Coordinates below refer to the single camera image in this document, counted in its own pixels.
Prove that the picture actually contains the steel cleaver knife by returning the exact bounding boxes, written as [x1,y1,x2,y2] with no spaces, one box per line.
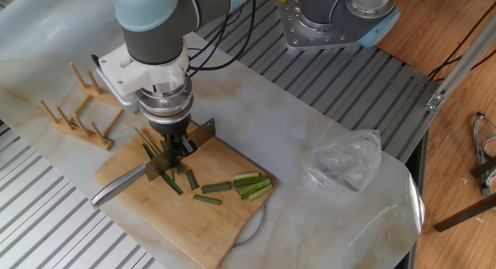
[90,117,216,209]

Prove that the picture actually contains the aluminium frame beam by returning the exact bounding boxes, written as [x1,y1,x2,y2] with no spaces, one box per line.
[398,12,496,164]

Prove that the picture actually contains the wooden peg rack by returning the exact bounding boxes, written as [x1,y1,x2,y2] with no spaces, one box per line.
[39,61,126,152]

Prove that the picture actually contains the long green garlic stalk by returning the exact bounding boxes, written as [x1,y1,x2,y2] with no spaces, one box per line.
[134,126,171,161]

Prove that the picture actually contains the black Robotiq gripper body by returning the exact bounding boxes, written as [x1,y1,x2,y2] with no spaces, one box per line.
[148,116,193,138]

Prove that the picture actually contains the bamboo cutting board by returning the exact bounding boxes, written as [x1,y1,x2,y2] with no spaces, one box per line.
[94,119,278,269]

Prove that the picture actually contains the dark wooden bar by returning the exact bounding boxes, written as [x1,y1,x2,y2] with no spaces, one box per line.
[432,191,496,233]

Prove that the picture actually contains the marble pattern table mat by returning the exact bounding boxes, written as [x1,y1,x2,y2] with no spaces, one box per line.
[0,0,426,269]

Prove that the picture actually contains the coloured wire bundle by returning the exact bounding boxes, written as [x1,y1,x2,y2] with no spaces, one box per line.
[472,112,496,200]

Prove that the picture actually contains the black cables on wood floor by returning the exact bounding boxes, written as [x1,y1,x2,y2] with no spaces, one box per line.
[428,1,496,82]

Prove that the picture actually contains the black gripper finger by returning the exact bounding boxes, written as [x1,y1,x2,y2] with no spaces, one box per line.
[180,133,198,157]
[164,135,183,157]

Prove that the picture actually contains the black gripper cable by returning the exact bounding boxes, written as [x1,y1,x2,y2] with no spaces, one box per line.
[188,0,259,78]
[91,15,233,68]

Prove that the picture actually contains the pale green garlic piece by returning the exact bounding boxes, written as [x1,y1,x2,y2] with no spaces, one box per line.
[232,171,260,181]
[247,184,274,202]

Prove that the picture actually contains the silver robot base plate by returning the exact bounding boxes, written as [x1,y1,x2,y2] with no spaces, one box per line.
[277,0,373,52]

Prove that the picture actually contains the dark green garlic piece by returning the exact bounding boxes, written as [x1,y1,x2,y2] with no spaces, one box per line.
[233,175,270,188]
[239,185,265,202]
[235,178,272,195]

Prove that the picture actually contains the clear plastic bag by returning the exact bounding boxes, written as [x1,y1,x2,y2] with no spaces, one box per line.
[304,129,384,195]

